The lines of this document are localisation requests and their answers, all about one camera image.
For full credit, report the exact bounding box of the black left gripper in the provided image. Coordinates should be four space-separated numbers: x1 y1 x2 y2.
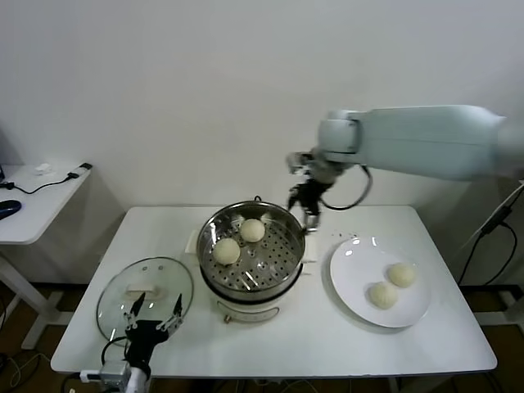
123 291 184 368

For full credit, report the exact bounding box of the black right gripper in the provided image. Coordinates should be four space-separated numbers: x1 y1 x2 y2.
285 182 328 235

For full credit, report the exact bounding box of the glass pot lid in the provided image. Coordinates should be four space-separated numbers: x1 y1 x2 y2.
96 256 194 344

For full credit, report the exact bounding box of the white steamed baozi bun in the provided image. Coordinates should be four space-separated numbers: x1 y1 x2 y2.
239 219 266 244
368 282 400 310
386 262 418 289
212 237 242 265

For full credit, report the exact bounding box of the perforated steel steamer basket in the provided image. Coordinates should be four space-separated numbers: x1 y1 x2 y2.
195 200 306 292

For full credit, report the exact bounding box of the cream electric cooking pot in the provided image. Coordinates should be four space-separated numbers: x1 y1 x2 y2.
184 228 319 325

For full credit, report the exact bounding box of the white round plate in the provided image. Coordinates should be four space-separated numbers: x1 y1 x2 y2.
329 236 432 328

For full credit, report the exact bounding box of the white side table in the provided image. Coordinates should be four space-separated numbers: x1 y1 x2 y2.
0 163 93 351

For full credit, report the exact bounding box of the white table with slanted leg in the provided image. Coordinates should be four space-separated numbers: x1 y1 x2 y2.
449 178 524 259

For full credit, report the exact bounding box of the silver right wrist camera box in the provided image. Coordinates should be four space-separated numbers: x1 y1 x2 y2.
286 151 313 177

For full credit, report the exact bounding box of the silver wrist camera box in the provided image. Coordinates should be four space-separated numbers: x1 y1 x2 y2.
286 151 313 177
79 359 132 386

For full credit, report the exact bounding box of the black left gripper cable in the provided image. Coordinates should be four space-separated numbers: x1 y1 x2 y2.
101 335 129 368

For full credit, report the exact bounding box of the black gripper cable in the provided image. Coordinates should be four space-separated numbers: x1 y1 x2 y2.
318 163 373 210
101 335 129 368

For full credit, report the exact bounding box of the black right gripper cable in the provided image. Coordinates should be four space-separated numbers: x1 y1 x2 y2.
318 163 373 210

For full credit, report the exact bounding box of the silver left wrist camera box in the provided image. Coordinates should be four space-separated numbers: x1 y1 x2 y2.
79 359 132 386

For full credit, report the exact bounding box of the black cable with plug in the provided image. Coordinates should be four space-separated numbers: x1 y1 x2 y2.
0 163 92 197

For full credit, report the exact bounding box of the black power adapter cable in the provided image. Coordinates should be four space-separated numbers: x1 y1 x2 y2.
456 192 524 287

